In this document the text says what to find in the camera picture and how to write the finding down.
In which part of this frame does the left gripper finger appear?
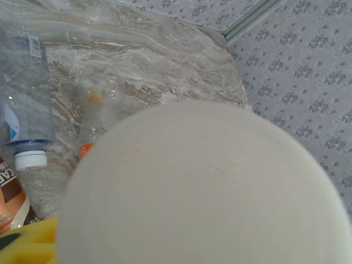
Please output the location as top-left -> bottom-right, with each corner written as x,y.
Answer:
0,216 -> 60,264

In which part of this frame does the brown coffee drink bottle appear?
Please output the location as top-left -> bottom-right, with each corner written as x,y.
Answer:
0,156 -> 46,237

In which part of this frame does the clear bottle blue label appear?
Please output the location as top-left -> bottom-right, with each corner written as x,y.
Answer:
0,27 -> 53,171

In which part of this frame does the clear plastic bottle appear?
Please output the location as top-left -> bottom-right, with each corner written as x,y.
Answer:
59,64 -> 126,156

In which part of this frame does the white bottle orange label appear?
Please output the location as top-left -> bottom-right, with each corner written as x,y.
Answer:
53,99 -> 352,264

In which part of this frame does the aluminium frame post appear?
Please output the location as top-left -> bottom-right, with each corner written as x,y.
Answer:
224,0 -> 284,46

